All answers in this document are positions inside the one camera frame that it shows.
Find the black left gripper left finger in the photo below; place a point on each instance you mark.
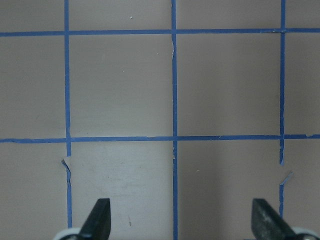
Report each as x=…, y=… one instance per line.
x=98, y=223

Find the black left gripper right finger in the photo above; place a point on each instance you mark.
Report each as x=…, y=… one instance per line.
x=266, y=223

